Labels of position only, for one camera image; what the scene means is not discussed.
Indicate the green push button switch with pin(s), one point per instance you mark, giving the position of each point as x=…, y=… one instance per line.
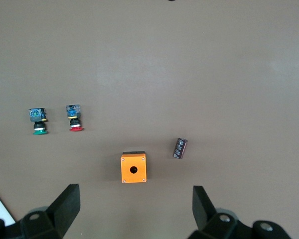
x=37, y=115

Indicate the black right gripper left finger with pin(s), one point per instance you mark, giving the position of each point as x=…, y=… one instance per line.
x=64, y=206

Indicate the orange button enclosure box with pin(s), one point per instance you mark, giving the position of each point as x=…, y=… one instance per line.
x=129, y=161

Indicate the red push button switch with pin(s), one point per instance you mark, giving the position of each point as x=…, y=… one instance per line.
x=72, y=113

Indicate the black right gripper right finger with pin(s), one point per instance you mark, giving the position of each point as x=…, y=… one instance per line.
x=204, y=211

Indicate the small black connector block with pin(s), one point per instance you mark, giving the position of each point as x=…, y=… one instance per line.
x=180, y=148

